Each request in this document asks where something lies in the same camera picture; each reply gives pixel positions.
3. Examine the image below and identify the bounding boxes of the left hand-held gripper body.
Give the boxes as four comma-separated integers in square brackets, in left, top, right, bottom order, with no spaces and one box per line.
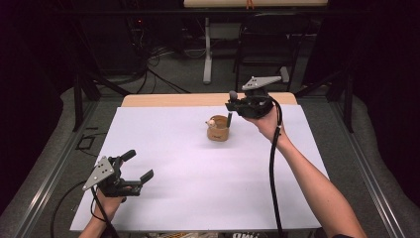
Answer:
[82,156,143,198]

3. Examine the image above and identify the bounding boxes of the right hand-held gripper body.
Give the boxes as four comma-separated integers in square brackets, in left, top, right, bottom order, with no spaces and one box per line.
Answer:
[242,75,282,119]

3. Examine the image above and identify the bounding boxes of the brown wooden cup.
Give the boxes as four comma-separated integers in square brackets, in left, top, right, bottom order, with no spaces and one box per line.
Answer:
[205,114,231,143]

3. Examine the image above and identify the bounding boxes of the person's right hand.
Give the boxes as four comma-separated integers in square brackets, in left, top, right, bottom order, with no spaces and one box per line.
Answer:
[245,104,289,147]

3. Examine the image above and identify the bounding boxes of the person's left hand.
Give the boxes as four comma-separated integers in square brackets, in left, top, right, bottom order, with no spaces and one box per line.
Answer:
[95,191,129,216]

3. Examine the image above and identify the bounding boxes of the black chair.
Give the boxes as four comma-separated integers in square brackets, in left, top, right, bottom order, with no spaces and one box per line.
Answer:
[233,13,312,93]

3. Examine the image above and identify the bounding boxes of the black metal stand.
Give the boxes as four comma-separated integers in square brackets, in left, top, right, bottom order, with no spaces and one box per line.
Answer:
[70,70,133,133]
[295,70,355,134]

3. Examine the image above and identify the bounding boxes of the light wooden desk top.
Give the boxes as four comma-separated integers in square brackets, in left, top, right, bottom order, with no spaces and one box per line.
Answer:
[182,0,329,9]

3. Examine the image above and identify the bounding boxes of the dark equipment rack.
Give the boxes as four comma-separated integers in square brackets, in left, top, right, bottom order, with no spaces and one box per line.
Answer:
[78,0,186,75]

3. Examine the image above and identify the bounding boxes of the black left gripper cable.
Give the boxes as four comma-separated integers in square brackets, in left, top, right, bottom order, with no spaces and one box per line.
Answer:
[49,179,121,238]

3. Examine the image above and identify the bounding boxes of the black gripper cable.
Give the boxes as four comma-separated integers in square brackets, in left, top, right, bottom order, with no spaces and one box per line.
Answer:
[49,179,121,238]
[267,95,285,238]

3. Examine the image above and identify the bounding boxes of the aluminium rail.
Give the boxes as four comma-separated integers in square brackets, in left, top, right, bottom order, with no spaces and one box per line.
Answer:
[11,98,100,238]
[330,100,405,238]

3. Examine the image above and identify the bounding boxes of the white desk frame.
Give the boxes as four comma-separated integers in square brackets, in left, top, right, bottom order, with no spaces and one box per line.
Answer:
[201,17,291,85]

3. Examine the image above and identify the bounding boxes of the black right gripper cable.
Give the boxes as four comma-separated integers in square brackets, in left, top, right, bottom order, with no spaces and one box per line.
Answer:
[267,95,285,238]

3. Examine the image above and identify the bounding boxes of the bundle of black floor cables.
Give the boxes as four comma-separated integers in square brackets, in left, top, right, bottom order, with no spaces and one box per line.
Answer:
[108,46,192,95]

